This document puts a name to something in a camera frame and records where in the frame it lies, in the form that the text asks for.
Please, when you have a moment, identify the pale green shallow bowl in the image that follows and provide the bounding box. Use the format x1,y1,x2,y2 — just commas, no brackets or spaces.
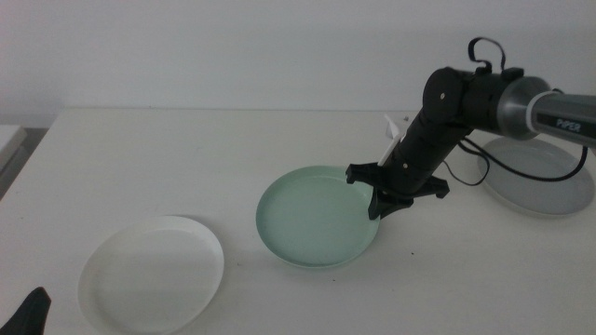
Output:
255,165,381,270

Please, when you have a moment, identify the grey shallow bowl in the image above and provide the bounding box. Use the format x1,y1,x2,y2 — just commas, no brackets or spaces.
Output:
477,135,596,218

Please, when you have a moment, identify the white shallow bowl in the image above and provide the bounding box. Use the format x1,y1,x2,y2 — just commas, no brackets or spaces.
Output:
76,215,225,335

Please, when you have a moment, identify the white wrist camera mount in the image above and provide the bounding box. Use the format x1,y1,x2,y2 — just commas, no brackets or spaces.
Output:
377,114,407,168

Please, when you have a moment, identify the thin black cable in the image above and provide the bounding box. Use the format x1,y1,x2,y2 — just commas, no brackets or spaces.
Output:
441,137,589,187

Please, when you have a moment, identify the black cable loop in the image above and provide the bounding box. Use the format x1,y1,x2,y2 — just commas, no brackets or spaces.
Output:
467,36,508,74

